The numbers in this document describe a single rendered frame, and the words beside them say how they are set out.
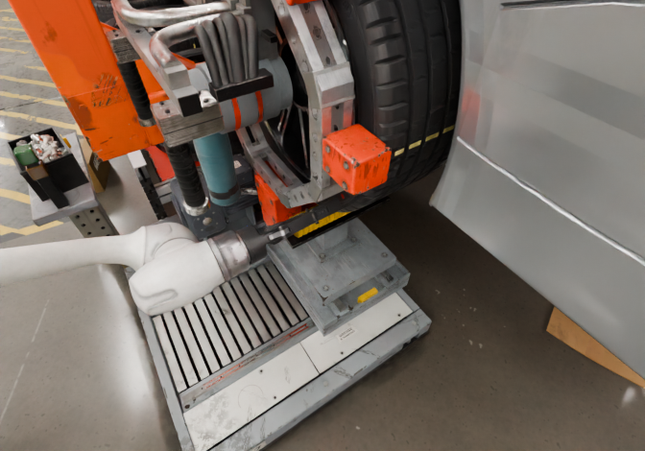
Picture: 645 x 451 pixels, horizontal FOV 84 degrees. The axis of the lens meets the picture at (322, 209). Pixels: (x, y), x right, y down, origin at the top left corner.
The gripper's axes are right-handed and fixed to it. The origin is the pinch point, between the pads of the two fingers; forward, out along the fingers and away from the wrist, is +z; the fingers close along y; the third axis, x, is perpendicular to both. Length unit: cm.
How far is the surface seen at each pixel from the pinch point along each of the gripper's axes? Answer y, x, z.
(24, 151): -39, 43, -55
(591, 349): -6, -82, 73
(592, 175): 49, -4, 10
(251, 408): -33, -46, -31
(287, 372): -35, -44, -18
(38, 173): -44, 37, -55
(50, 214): -54, 28, -59
